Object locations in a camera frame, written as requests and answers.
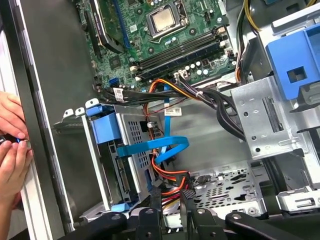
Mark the silver CPU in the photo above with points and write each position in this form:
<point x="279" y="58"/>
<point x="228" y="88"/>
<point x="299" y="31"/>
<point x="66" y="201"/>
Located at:
<point x="163" y="21"/>

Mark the person's right hand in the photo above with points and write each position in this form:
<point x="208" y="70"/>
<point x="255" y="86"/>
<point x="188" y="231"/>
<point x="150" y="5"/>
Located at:
<point x="15" y="167"/>

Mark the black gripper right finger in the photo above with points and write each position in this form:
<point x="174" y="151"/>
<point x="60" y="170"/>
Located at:
<point x="200" y="225"/>

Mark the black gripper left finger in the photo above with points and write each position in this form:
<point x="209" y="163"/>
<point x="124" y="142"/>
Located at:
<point x="148" y="225"/>

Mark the hard disk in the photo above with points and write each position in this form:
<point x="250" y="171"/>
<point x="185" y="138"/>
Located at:
<point x="107" y="125"/>

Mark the metal optical drive cage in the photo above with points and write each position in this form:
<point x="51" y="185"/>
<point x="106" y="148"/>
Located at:
<point x="257" y="120"/>

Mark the RAM stick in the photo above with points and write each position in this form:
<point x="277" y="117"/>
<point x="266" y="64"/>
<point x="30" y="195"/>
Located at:
<point x="182" y="58"/>

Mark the metal disk bay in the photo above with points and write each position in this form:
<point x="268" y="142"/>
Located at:
<point x="140" y="130"/>

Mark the black PC case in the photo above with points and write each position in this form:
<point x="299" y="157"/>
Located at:
<point x="57" y="62"/>

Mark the black graphics card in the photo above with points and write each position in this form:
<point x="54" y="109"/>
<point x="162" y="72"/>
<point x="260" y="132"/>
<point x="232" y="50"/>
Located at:
<point x="105" y="30"/>

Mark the green motherboard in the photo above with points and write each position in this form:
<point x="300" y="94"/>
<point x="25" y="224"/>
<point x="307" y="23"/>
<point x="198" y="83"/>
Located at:
<point x="120" y="62"/>

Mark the CPU socket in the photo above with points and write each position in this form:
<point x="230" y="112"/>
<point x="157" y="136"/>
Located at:
<point x="150" y="30"/>

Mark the person's left hand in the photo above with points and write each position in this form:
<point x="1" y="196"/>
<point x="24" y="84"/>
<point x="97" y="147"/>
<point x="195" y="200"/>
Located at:
<point x="12" y="115"/>

